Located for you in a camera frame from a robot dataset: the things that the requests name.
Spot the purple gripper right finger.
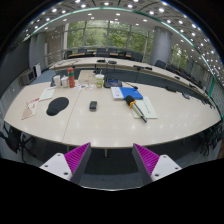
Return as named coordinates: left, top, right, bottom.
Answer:
left=132, top=144, right=181, bottom=185

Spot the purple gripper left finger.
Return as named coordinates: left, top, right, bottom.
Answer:
left=41, top=143, right=91, bottom=184

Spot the black mouse pad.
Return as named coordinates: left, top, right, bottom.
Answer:
left=46, top=97, right=69, bottom=116

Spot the black office chair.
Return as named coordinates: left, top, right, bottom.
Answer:
left=0, top=125, right=34, bottom=161

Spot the white paper sheet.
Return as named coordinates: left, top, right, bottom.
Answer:
left=132, top=97, right=158, bottom=119

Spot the black orange-banded microphone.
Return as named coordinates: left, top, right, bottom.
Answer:
left=125, top=95, right=147, bottom=122

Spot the white notepad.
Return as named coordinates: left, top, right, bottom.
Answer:
left=40, top=88, right=55, bottom=101

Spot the blue folder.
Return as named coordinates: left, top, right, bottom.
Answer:
left=120, top=87, right=143, bottom=100

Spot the white mug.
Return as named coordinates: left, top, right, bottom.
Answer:
left=61, top=76, right=68, bottom=88

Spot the red orange water bottle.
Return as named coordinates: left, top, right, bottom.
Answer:
left=67, top=67, right=75, bottom=88

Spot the green white paper cup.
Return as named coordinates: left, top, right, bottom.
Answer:
left=95, top=74, right=105, bottom=88

